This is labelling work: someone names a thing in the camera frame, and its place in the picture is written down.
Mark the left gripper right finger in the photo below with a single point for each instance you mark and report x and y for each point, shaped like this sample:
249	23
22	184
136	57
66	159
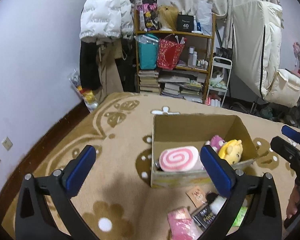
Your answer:
263	218

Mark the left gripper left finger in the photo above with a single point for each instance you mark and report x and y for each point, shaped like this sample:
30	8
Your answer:
33	219

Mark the green tissue pack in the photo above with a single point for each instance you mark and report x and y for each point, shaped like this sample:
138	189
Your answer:
240	216

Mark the black small box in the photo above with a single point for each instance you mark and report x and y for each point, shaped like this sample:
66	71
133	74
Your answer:
203	216

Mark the yellow plush toy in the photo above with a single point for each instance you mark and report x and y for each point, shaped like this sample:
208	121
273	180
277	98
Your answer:
231	151

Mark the pink packet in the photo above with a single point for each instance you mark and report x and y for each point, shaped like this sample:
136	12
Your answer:
182	226

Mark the pink swirl roll plush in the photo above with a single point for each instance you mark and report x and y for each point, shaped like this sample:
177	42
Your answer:
180	159

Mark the right hand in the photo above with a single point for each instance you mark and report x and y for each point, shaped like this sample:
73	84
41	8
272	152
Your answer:
292	203

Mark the small cartoon card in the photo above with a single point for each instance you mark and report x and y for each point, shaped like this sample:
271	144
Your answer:
197	196

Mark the pink plush toy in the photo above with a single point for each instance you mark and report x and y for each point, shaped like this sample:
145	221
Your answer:
216	142

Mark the beige patterned carpet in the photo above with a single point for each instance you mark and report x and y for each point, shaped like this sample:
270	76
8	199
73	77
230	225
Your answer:
124	195

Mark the white utility cart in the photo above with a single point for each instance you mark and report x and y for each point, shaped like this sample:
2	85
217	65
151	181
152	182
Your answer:
218	81

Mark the cream coat on rack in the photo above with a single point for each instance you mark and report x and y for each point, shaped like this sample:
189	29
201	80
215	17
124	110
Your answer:
257	37

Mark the cardboard box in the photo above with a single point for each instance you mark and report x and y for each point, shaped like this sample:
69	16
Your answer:
191	132

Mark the red gift bag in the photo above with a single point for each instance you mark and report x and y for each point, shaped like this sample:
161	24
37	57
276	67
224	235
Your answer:
169	51

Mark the book stack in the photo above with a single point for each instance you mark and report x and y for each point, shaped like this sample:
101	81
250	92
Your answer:
148	81

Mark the white plastic bag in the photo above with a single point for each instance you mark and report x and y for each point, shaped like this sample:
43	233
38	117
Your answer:
204	17

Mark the black box with 40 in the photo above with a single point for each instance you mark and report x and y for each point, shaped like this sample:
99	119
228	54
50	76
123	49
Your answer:
185	23

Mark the wooden shelf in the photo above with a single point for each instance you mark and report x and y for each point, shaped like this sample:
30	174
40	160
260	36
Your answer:
190	77

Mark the teal bag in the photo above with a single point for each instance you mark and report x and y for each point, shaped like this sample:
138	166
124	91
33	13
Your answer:
148	46

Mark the blonde wig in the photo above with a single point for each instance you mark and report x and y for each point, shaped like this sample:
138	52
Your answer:
167	17

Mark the beige hanging trousers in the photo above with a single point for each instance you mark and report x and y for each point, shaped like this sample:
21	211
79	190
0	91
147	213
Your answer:
107	68

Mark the pink black printed bag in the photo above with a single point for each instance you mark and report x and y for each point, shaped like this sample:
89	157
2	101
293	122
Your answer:
148	18

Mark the white puffer jacket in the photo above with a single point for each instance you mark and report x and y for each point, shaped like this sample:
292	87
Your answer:
106	20

